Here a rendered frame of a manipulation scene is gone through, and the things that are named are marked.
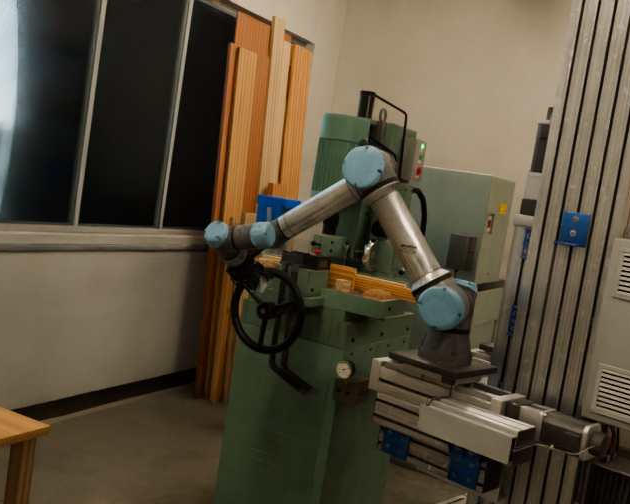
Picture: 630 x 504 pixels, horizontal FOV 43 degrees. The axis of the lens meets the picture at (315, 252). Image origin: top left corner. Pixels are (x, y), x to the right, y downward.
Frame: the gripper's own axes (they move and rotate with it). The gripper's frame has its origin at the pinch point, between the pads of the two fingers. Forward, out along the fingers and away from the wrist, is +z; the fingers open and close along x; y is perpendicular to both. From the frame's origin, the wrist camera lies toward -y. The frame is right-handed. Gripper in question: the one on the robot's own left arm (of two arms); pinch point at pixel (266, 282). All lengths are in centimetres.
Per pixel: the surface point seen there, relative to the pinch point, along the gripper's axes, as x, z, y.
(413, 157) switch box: 15, 33, -77
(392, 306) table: 30.1, 31.1, -13.7
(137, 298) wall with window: -133, 94, -16
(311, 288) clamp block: 7.2, 15.2, -7.5
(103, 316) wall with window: -132, 78, 3
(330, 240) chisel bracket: 1.4, 23.7, -30.9
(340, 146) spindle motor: 2, 4, -58
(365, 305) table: 24.7, 22.7, -8.6
